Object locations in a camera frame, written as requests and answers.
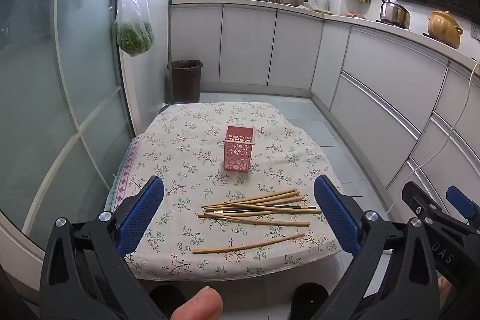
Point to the pile of wooden chopsticks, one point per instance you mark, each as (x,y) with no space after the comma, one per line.
(262,208)

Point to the curved single wooden chopstick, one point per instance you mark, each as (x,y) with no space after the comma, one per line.
(240,248)

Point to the pink perforated utensil holder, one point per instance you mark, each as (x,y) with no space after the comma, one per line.
(238,152)

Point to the brown trash bin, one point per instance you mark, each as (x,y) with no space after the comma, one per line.
(185,82)

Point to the floral tablecloth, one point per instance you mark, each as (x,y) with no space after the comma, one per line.
(180,155)

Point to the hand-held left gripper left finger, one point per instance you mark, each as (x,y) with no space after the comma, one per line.
(140,217)

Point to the white kitchen cabinets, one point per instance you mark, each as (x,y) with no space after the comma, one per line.
(375,80)

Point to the plastic bag of greens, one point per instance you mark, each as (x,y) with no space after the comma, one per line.
(134,31)

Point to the yellow clay pot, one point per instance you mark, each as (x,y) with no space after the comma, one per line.
(445,29)

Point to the white wall socket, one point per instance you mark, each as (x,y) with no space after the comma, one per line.
(475,32)

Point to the frosted glass door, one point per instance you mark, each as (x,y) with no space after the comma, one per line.
(48,98)

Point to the person's left hand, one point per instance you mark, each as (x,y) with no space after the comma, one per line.
(198,305)

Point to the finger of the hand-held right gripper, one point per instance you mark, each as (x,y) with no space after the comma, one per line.
(459,200)
(418,200)

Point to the steel cooking pot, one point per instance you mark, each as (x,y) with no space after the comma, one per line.
(395,14)

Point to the glass jar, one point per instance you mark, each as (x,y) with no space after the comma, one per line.
(323,1)

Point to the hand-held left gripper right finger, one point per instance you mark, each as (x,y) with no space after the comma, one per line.
(337,217)

